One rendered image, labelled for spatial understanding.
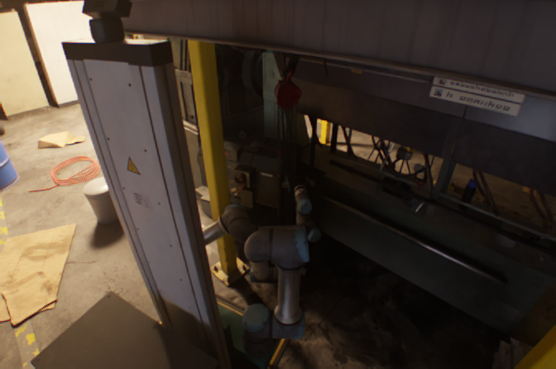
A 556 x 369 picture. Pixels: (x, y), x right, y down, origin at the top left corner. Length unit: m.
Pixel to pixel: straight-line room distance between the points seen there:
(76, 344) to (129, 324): 0.18
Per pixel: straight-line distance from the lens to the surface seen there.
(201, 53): 1.49
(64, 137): 5.33
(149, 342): 1.20
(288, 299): 1.22
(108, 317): 1.32
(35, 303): 2.78
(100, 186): 3.04
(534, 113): 1.81
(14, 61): 7.30
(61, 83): 7.35
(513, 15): 0.83
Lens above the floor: 1.85
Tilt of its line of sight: 30 degrees down
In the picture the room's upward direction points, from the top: straight up
